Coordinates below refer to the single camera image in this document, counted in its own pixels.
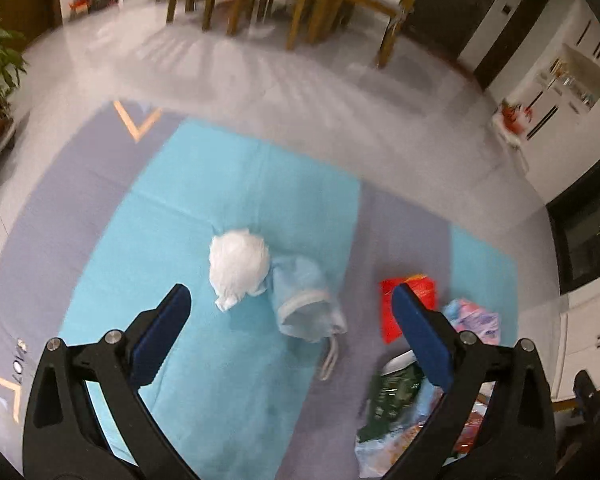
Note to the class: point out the red and white bag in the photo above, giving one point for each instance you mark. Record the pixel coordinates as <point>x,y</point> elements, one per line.
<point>511,122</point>

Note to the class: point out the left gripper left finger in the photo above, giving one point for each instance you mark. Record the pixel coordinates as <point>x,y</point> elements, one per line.
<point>63,438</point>

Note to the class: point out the blue face mask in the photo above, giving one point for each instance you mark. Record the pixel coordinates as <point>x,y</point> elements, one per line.
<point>306,307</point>

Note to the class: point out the teal and grey floor mat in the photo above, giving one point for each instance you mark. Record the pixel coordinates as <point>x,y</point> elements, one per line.
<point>114,223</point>

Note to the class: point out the wooden chair with cushion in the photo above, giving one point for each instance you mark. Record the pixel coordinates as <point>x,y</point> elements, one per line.
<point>380,5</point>

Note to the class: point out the white cabinet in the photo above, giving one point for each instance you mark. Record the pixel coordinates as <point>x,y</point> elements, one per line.
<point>561,140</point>

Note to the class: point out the green snack bag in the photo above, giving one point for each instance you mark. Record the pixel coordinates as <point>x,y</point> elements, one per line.
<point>392,392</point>

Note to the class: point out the clear printed snack bag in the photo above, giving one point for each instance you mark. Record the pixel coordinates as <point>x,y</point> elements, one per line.
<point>376,455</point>

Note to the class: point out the white tissue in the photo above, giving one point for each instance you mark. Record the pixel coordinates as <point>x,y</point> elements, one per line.
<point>239,262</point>

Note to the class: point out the pink floral wrapper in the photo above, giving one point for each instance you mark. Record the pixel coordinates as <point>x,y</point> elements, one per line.
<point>466,316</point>

